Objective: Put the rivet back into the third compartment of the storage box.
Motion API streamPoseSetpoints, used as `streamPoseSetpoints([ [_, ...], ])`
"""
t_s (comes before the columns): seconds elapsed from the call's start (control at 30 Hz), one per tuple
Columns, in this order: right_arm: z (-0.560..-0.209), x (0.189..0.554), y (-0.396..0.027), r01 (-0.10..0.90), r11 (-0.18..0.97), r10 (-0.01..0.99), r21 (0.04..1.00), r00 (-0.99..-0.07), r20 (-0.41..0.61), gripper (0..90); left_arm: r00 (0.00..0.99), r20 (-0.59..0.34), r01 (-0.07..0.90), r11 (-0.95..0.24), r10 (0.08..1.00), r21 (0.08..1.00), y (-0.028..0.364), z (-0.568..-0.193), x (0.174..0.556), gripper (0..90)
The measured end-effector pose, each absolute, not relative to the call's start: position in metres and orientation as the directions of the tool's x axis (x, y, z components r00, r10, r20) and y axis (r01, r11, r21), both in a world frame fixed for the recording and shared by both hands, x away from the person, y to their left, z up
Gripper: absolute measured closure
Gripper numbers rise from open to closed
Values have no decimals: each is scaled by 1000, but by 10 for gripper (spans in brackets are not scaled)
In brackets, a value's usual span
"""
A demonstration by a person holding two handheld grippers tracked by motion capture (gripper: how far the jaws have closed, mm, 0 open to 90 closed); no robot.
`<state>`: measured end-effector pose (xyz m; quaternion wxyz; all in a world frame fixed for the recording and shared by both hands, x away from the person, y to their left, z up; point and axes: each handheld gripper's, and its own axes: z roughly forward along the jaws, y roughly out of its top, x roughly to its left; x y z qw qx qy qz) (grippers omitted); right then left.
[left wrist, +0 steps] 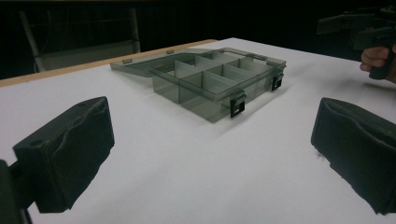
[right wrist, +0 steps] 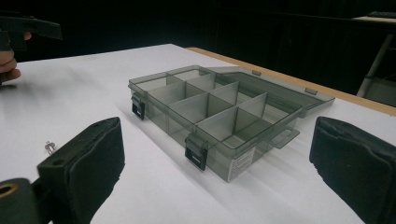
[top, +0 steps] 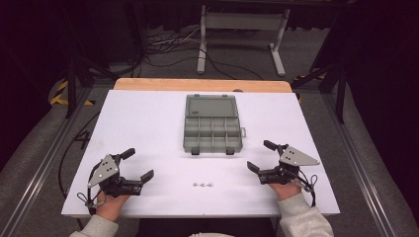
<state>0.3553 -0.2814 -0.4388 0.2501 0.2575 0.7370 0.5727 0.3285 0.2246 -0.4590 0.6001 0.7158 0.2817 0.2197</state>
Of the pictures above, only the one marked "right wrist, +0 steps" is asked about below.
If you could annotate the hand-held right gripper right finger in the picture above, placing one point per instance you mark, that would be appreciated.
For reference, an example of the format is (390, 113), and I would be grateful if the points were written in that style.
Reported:
(358, 168)

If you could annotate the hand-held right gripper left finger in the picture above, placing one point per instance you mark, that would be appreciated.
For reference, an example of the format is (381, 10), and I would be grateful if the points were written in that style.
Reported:
(93, 161)

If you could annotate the small metal screw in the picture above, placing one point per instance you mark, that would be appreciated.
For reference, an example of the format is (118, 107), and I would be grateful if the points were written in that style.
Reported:
(49, 147)

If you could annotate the grey transparent compartment box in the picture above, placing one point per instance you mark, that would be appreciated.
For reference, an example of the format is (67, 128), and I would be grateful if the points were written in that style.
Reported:
(218, 118)

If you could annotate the white table cover sheet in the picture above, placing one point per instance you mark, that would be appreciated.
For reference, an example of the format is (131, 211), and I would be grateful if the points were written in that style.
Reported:
(93, 90)

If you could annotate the metal stand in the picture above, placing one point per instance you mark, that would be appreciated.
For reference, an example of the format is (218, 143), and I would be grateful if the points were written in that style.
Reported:
(376, 77)

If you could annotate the dark keyboard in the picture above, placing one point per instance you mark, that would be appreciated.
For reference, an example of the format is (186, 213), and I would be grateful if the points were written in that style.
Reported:
(382, 14)

